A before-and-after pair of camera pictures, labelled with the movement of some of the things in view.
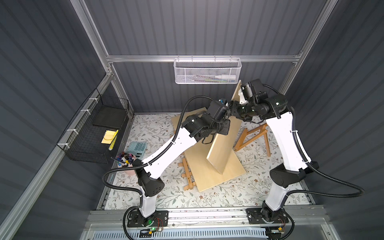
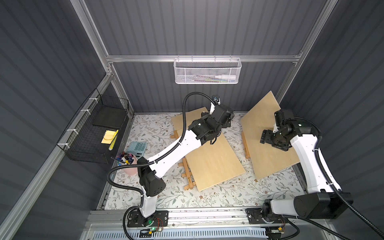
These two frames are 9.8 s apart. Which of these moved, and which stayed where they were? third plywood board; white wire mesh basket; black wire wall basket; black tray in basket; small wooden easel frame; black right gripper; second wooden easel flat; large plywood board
Moved: small wooden easel frame; black right gripper; large plywood board
Stayed: black wire wall basket; black tray in basket; second wooden easel flat; third plywood board; white wire mesh basket
